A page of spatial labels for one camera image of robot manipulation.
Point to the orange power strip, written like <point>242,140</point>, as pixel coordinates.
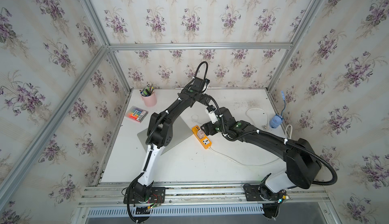
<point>206,143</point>

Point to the colourful sticky note pad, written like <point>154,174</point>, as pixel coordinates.
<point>136,114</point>

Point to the white charger adapter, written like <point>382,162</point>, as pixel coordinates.
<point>201,135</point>

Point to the aluminium mounting rail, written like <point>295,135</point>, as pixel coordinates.
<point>108,194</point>

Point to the silver laptop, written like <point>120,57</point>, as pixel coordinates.
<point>181,132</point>

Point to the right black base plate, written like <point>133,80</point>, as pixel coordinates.
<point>255,192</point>

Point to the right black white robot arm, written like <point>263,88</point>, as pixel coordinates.
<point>303,166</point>

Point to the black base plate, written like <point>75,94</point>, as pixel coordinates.
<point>255,192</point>
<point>156,195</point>

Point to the pink pen cup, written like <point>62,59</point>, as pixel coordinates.
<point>150,101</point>

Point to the pens in cup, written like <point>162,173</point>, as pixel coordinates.
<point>147,91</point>

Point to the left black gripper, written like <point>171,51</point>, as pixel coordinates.
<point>205,99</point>

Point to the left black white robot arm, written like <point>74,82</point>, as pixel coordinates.
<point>160,133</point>

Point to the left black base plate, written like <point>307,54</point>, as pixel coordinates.
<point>156,195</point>

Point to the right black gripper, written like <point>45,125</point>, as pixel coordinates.
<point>207,126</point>

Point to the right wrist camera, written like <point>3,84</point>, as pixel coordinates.
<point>212,115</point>

